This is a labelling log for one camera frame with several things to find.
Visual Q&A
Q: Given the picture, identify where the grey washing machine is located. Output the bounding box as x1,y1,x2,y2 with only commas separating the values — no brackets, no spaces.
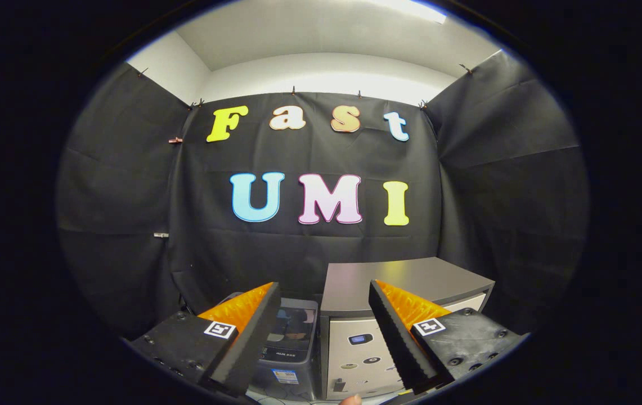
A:
217,291,321,401

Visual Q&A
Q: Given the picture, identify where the grey cabinet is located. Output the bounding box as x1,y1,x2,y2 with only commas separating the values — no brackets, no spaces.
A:
318,256,496,401

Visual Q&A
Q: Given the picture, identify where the black backdrop cloth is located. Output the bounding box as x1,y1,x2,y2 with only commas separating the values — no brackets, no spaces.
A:
55,51,590,344

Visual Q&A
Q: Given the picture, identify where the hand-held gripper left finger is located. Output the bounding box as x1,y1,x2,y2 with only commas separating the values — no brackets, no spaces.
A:
129,281,282,397

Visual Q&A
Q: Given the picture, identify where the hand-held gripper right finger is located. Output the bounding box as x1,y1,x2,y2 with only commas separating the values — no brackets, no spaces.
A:
369,280,529,394

